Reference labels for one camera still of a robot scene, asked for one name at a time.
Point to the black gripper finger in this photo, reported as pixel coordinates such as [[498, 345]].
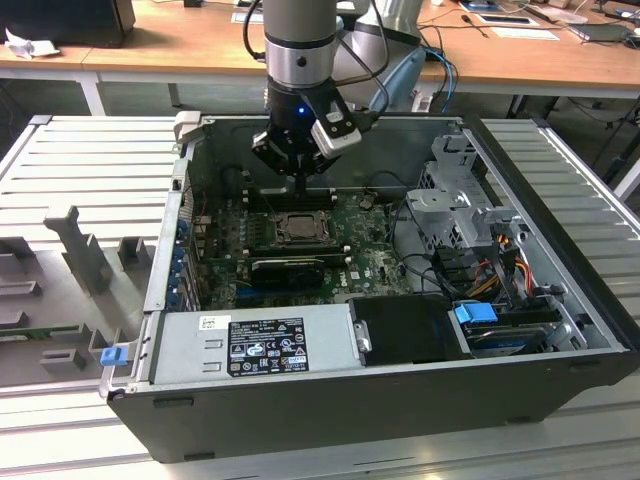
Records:
[[320, 166], [272, 152]]

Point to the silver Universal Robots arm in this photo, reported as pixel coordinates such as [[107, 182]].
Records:
[[297, 30]]

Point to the CPU socket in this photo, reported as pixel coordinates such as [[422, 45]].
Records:
[[305, 242]]

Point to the blue expansion slot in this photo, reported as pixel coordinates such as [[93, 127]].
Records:
[[242, 292]]

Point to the round coin cell battery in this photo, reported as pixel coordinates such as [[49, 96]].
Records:
[[367, 202]]

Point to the white paper sheet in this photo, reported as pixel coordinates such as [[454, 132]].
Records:
[[525, 33], [255, 19]]

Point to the black graphics card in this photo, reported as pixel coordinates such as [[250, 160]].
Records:
[[285, 275]]

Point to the green motherboard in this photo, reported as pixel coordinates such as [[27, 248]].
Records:
[[370, 270]]

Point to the pale blue teach pendant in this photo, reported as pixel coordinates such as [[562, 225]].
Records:
[[402, 82]]

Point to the white power adapter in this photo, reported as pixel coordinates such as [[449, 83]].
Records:
[[421, 102]]

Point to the metal drive cage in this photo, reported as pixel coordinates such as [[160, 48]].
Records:
[[435, 205]]

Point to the wooden desk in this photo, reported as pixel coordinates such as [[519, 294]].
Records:
[[175, 45]]

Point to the grey power supply unit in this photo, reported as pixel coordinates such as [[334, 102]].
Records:
[[190, 345]]

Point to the hard disk in blue carrier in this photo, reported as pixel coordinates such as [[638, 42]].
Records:
[[472, 316]]

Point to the dark tablet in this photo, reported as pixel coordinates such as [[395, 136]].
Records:
[[505, 19]]

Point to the black computer box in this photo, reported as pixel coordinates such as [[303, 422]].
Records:
[[65, 22]]

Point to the grey parts rack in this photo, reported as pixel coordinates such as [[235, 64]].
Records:
[[75, 300]]

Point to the black open PC case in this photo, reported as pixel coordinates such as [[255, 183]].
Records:
[[350, 415]]

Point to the blue case latch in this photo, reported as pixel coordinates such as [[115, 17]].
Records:
[[112, 357]]

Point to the crumpled white paper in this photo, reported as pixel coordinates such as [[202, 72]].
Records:
[[30, 47]]

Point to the green RAM stick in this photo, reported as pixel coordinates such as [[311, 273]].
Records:
[[40, 331]]

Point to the dark laptop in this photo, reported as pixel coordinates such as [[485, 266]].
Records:
[[600, 32]]

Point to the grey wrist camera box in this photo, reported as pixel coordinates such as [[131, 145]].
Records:
[[332, 140]]

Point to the metal disk bay frame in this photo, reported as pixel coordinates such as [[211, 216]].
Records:
[[565, 332]]

